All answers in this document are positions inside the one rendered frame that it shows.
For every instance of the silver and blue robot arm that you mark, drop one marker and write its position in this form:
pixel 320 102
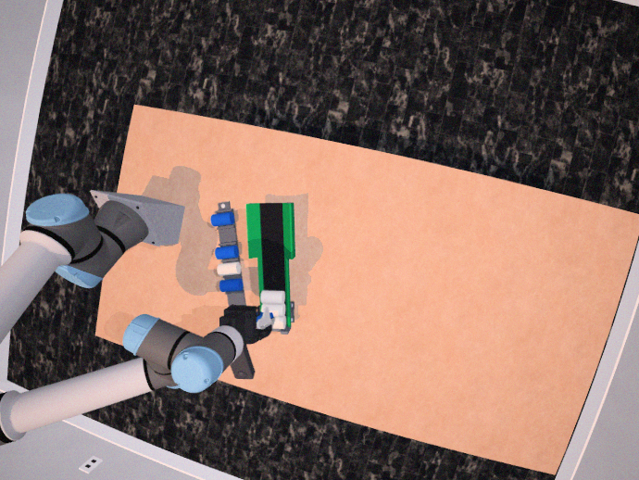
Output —
pixel 61 228

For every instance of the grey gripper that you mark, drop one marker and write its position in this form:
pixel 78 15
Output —
pixel 245 322

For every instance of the white cylinder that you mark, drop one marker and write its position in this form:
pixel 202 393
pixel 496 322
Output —
pixel 229 268
pixel 278 310
pixel 272 297
pixel 280 322

